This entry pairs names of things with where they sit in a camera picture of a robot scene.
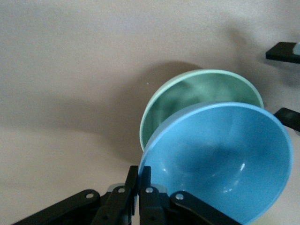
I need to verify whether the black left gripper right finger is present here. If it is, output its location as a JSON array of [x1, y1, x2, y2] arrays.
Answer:
[[139, 165, 240, 225]]

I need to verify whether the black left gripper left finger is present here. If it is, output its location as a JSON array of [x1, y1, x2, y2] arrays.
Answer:
[[11, 165, 139, 225]]

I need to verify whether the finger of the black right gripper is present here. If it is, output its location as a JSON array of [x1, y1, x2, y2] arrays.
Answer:
[[265, 41, 300, 63], [273, 107, 300, 135]]

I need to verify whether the blue bowl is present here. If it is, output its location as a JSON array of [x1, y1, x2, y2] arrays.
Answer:
[[138, 102, 294, 225]]

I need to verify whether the green bowl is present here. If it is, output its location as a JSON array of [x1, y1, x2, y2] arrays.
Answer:
[[139, 69, 265, 152]]

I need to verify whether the brown table cover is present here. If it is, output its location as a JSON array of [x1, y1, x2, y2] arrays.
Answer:
[[0, 0, 300, 225]]

